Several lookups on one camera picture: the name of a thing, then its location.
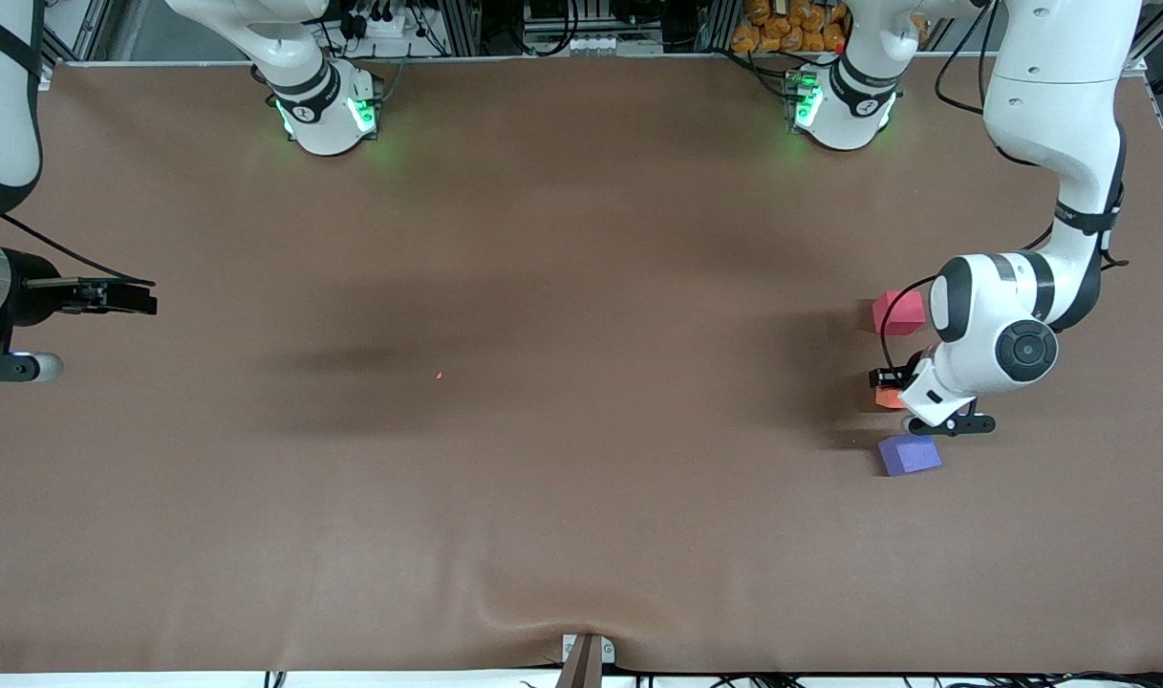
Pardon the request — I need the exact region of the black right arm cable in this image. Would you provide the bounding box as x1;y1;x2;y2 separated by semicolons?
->
0;214;158;289

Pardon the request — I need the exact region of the white power strip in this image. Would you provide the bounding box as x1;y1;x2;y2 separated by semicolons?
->
355;11;412;41

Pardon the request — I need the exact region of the pile of orange objects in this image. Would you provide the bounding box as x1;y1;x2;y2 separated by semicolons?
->
731;0;850;54

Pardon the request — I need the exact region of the purple foam block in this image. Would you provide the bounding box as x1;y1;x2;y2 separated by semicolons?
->
877;433;943;478

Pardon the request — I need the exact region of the white connector strip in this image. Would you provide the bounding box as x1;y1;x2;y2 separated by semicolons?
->
524;33;665;57

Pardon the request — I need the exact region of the aluminium frame post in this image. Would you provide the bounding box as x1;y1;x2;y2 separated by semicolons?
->
1121;0;1163;77
41;0;114;68

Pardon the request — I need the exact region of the red foam block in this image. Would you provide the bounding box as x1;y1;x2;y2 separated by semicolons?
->
872;290;929;336

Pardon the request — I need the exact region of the metal table clamp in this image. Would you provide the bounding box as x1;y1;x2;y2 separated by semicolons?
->
557;633;616;688

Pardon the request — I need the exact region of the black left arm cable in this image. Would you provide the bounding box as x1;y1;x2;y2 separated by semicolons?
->
879;0;1131;378

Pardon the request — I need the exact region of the brown table mat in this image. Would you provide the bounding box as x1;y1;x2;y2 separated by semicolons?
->
0;53;1163;675

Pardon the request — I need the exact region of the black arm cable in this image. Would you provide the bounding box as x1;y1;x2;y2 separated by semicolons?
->
0;214;158;289
879;0;1131;378

